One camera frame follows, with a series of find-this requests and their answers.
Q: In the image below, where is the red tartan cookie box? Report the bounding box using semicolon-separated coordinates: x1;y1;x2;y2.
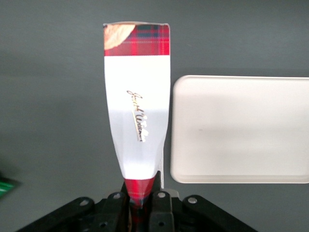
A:
103;22;172;225

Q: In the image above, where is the green chips bag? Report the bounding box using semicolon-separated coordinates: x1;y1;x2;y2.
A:
0;175;22;199

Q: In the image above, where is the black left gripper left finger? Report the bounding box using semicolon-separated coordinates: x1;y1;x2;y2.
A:
95;182;133;232

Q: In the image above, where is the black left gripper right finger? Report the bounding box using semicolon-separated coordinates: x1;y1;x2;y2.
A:
147;170;175;232

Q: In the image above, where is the beige plastic tray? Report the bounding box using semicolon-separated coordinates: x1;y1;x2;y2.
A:
169;74;309;185

